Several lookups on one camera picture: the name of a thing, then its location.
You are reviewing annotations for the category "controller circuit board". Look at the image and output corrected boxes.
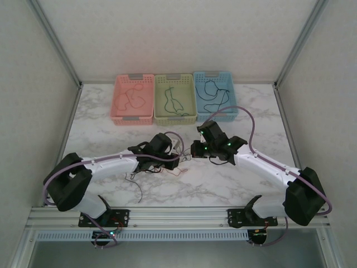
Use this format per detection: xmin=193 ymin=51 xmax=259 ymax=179
xmin=250 ymin=228 xmax=268 ymax=242
xmin=91 ymin=229 xmax=119 ymax=241

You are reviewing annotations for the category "pink plastic basket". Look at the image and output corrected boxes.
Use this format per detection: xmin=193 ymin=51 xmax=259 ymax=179
xmin=110 ymin=73 xmax=155 ymax=126

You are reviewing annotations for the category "slotted grey cable duct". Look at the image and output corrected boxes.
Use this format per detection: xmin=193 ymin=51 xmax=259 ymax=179
xmin=36 ymin=230 xmax=250 ymax=241

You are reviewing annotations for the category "thin green cable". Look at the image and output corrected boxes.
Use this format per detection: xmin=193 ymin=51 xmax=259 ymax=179
xmin=163 ymin=86 xmax=190 ymax=117

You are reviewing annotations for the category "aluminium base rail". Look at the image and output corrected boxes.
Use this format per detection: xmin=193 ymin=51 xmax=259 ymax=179
xmin=26 ymin=205 xmax=330 ymax=230

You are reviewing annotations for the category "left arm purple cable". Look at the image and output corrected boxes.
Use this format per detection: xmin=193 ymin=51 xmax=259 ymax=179
xmin=42 ymin=131 xmax=185 ymax=249

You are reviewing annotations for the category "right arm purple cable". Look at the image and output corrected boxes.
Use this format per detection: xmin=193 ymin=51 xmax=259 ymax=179
xmin=205 ymin=106 xmax=333 ymax=248

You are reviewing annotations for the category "green plastic basket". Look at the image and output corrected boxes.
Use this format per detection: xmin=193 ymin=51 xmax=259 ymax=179
xmin=153 ymin=73 xmax=198 ymax=126

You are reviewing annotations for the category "blue plastic basket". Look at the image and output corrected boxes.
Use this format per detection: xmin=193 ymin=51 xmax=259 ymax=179
xmin=192 ymin=71 xmax=240 ymax=123

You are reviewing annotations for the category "aluminium side rail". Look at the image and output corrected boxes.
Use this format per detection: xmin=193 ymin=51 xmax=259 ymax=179
xmin=273 ymin=83 xmax=313 ymax=208
xmin=43 ymin=83 xmax=84 ymax=208

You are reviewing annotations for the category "aluminium frame post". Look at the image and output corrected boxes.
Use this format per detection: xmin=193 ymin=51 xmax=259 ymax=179
xmin=274 ymin=0 xmax=330 ymax=89
xmin=29 ymin=0 xmax=83 ymax=89

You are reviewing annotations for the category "aluminium frame leg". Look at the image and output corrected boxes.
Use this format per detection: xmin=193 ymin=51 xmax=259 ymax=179
xmin=12 ymin=227 xmax=38 ymax=268
xmin=315 ymin=227 xmax=337 ymax=268

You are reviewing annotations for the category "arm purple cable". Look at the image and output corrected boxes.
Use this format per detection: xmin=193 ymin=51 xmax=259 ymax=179
xmin=205 ymin=106 xmax=333 ymax=248
xmin=42 ymin=131 xmax=185 ymax=249

